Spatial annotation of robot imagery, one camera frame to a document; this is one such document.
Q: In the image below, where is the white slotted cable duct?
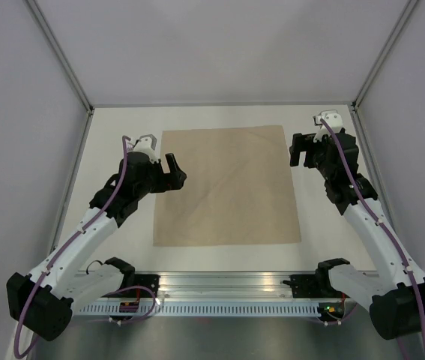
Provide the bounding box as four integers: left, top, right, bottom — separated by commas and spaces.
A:
76, 301, 319, 317

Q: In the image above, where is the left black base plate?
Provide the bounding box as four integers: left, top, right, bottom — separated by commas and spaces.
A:
121, 274, 160, 299

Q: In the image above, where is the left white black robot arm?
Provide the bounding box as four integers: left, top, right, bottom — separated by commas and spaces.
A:
6, 151, 187, 341

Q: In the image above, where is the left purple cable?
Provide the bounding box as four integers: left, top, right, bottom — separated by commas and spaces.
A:
12, 135, 157, 358

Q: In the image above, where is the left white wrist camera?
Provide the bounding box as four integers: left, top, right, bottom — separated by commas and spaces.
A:
127, 134, 160, 164

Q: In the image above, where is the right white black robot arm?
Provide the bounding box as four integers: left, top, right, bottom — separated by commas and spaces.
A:
289, 130, 425, 340

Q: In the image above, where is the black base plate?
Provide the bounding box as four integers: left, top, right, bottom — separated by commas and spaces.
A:
121, 274, 160, 299
282, 274, 327, 299

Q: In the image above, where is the right aluminium frame post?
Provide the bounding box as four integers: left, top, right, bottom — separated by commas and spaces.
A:
351, 0, 421, 111

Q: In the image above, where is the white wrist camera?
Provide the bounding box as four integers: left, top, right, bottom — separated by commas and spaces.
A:
127, 134, 160, 164
313, 109, 343, 132

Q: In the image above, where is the aluminium frame post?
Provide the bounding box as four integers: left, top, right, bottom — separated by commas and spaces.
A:
351, 0, 421, 111
23, 0, 94, 114

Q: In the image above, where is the aluminium mounting rail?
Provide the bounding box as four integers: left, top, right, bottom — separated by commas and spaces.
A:
136, 271, 315, 302

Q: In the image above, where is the left aluminium frame post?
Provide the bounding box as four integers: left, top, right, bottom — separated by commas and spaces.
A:
23, 0, 94, 114

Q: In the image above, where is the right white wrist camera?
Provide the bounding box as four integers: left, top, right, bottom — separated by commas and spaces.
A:
313, 109, 343, 132

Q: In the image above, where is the beige cloth napkin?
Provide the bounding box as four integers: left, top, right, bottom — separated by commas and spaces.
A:
154, 125, 301, 247

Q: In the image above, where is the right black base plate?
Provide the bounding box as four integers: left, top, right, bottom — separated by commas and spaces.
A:
282, 274, 327, 299

